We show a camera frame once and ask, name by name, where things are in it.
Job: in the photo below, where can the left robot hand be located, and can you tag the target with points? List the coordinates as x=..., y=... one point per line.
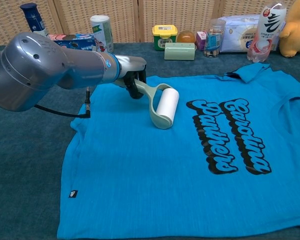
x=135, y=75

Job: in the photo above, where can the green lint roller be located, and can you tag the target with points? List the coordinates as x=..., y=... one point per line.
x=162, y=106

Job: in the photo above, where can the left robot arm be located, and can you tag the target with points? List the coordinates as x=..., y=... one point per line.
x=35, y=70

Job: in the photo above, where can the pale green box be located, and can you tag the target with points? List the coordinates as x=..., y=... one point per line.
x=179, y=51

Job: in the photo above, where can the yellow lidded green container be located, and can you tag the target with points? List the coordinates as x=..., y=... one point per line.
x=164, y=36

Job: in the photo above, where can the white green snack canister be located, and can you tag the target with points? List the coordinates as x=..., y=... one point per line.
x=102, y=31

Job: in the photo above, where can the woven folding screen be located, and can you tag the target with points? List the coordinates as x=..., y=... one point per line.
x=150, y=17

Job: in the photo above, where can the orange round jar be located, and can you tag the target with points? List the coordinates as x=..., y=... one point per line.
x=186, y=37

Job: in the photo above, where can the blue cookie box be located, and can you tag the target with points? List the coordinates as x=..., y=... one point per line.
x=77, y=41

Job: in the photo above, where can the purple small carton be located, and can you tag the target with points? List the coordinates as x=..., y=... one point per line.
x=201, y=40

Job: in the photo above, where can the blue printed t-shirt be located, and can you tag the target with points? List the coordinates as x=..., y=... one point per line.
x=165, y=155

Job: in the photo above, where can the clear plastic jar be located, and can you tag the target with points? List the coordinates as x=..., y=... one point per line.
x=213, y=38

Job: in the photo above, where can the white tissue pack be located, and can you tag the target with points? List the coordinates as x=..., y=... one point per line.
x=240, y=35

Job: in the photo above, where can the blue white spray can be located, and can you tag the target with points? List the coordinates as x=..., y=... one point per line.
x=33, y=20

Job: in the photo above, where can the clear drink bottle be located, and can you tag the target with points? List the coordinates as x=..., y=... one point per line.
x=263, y=32

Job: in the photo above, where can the yellow plush toy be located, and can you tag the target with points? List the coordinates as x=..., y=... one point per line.
x=296, y=32

